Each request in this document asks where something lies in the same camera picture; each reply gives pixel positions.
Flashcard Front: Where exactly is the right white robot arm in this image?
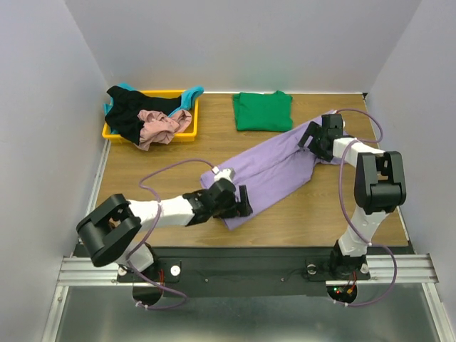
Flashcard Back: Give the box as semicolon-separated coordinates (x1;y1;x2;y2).
298;111;406;279

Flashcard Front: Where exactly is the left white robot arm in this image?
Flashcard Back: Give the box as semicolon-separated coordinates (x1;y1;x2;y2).
76;178;253;281

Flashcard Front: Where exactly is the folded green t shirt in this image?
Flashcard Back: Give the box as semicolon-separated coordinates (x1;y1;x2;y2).
232;90;293;133

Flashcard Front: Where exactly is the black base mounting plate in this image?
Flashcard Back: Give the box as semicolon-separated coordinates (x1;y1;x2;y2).
108;247;418;298

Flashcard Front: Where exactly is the yellow plastic bin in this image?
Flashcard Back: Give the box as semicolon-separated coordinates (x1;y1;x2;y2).
102;84;204;148

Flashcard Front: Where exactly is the pink t shirt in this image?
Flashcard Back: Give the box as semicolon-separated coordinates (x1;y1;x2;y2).
137;110;192;151

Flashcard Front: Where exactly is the teal t shirt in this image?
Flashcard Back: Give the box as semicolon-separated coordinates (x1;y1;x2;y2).
102;83;204;116

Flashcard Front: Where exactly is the black t shirt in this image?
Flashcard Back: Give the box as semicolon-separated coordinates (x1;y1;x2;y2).
105;85;182;145

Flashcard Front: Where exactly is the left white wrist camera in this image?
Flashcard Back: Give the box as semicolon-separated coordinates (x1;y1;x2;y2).
212;167;235;182

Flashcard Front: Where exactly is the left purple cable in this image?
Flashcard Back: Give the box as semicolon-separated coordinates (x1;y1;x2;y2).
126;159;224;310

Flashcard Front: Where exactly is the left side aluminium rail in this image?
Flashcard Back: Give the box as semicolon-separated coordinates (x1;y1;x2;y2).
84;140;111;217

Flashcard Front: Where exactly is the aluminium frame rail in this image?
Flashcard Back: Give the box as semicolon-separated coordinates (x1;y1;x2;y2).
57;254;439;286

